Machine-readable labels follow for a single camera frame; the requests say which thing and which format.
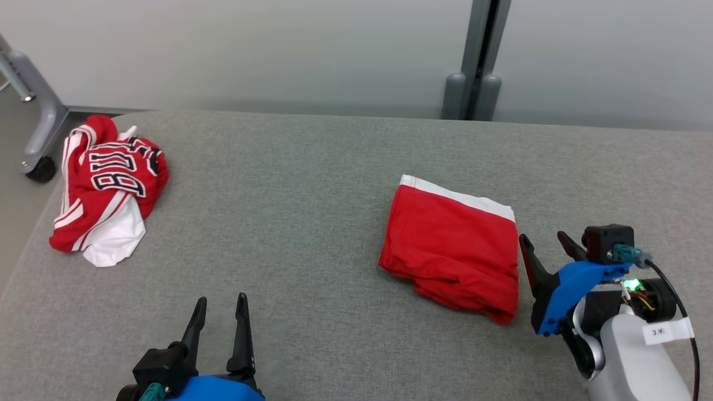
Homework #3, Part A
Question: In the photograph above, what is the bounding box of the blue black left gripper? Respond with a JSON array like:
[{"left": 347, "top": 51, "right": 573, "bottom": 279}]
[{"left": 167, "top": 293, "right": 265, "bottom": 401}]

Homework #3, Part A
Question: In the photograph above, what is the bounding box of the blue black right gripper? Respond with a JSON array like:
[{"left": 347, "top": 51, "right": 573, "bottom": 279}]
[{"left": 519, "top": 231, "right": 677, "bottom": 338}]

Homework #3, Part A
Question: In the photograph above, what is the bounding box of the red garment with white band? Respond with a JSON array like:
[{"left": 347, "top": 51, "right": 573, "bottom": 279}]
[{"left": 378, "top": 174, "right": 520, "bottom": 326}]

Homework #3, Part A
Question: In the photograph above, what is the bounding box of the red jersey with black lettering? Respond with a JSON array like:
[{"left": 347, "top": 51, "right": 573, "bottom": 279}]
[{"left": 49, "top": 115, "right": 170, "bottom": 268}]

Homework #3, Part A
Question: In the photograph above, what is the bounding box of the black caster wheel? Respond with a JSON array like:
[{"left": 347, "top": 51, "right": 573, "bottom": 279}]
[{"left": 25, "top": 157, "right": 57, "bottom": 183}]

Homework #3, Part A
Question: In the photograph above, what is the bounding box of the grey metal cart leg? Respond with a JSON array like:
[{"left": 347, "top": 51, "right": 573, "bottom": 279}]
[{"left": 0, "top": 33, "right": 70, "bottom": 170}]

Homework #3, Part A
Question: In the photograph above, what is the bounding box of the white paper cable label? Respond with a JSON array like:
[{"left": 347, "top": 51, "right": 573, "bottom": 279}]
[{"left": 642, "top": 317, "right": 695, "bottom": 346}]

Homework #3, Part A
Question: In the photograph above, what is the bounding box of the grey partition post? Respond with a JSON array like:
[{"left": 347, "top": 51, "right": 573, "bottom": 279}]
[{"left": 441, "top": 0, "right": 512, "bottom": 121}]

